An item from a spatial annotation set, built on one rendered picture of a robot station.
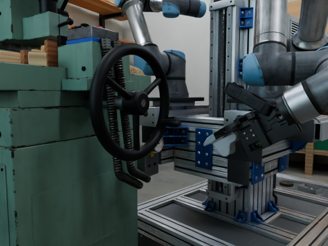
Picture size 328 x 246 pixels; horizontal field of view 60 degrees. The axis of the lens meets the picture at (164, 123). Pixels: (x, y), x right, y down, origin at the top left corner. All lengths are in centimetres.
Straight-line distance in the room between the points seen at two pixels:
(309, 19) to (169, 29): 358
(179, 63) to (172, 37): 305
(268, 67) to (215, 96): 73
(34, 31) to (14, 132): 37
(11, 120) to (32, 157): 10
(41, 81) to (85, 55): 12
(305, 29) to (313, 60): 41
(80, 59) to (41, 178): 31
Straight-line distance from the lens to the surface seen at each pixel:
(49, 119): 76
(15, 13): 104
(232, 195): 141
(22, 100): 72
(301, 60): 68
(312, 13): 104
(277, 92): 113
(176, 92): 141
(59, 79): 78
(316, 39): 111
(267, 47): 69
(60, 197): 81
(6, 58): 89
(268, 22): 73
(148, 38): 144
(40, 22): 96
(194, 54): 426
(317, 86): 59
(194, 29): 432
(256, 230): 143
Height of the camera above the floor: 83
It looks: 6 degrees down
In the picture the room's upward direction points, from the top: straight up
